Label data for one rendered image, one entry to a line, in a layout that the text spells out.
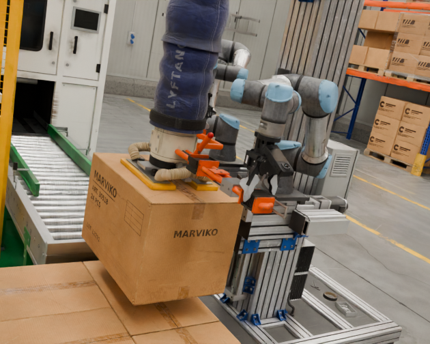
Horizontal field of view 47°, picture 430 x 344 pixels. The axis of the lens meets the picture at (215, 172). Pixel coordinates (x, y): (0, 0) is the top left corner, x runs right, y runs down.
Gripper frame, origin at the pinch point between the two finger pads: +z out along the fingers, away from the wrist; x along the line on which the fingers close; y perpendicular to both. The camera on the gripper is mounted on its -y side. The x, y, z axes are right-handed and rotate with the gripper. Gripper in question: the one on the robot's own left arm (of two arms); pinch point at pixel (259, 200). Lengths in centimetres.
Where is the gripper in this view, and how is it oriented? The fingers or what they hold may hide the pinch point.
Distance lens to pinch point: 153.3
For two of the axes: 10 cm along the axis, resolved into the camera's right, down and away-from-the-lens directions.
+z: -1.9, 9.4, 2.7
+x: -8.4, -0.2, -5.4
